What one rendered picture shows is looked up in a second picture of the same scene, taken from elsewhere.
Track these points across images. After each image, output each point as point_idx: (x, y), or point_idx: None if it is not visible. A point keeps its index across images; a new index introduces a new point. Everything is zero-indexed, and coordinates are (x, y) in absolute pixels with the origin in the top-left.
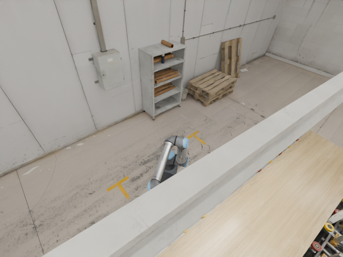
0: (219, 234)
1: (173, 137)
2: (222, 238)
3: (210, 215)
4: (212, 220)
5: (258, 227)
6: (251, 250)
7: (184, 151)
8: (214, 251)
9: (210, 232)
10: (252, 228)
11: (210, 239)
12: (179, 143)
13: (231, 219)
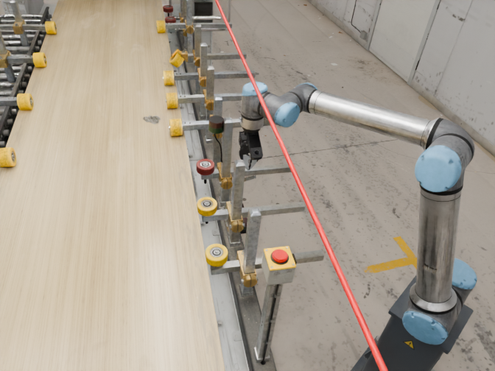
0: (145, 259)
1: (457, 130)
2: (131, 260)
3: (199, 266)
4: (185, 263)
5: None
6: (56, 308)
7: (420, 211)
8: (123, 231)
9: (164, 244)
10: (89, 356)
11: (149, 236)
12: (432, 143)
13: (157, 313)
